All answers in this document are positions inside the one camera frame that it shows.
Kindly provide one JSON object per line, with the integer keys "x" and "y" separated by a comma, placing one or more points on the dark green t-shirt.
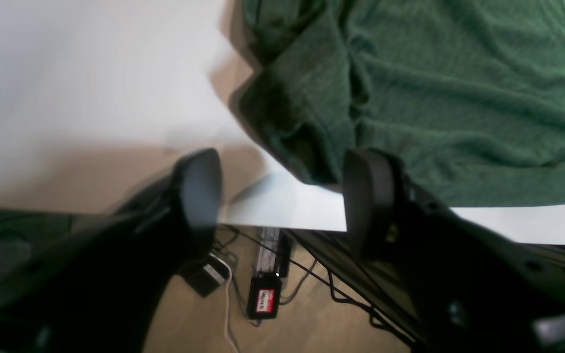
{"x": 469, "y": 94}

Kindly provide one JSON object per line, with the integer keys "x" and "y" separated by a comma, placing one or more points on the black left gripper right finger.
{"x": 473, "y": 291}

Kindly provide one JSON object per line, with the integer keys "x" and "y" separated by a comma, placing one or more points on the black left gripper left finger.
{"x": 97, "y": 290}

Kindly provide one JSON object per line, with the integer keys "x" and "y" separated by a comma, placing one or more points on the black power adapter red label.
{"x": 264, "y": 297}

